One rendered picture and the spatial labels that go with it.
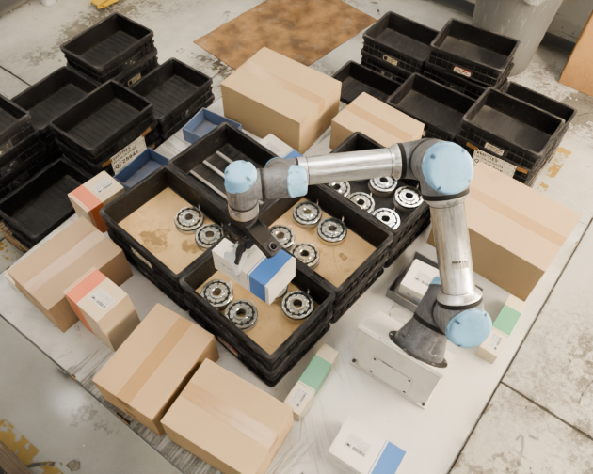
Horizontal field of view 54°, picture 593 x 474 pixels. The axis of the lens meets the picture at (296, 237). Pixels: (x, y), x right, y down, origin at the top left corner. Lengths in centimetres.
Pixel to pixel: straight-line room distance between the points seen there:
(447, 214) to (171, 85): 217
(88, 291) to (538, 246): 145
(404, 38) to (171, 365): 253
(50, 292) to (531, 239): 158
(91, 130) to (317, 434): 184
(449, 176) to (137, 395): 104
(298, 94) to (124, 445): 161
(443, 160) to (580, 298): 189
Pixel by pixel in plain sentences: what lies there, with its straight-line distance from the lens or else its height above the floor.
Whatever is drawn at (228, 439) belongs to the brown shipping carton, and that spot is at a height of 86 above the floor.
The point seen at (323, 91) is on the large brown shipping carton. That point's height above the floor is 90.
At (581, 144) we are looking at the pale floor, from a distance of 390.
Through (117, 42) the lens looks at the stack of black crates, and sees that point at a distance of 349.
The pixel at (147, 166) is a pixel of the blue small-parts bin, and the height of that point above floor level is 70.
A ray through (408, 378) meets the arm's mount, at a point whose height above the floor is 84.
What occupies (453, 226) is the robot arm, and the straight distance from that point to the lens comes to 147.
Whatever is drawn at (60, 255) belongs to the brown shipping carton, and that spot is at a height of 86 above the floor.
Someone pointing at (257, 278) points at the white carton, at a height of 114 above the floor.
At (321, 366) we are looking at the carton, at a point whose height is 76.
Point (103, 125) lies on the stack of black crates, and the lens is 300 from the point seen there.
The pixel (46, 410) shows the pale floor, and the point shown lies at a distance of 280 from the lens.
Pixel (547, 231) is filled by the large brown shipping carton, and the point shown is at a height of 90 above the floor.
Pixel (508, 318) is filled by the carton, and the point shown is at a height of 76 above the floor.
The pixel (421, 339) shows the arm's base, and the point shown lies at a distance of 169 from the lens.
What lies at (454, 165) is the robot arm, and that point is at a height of 147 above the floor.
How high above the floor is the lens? 246
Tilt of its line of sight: 54 degrees down
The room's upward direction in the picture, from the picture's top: 2 degrees clockwise
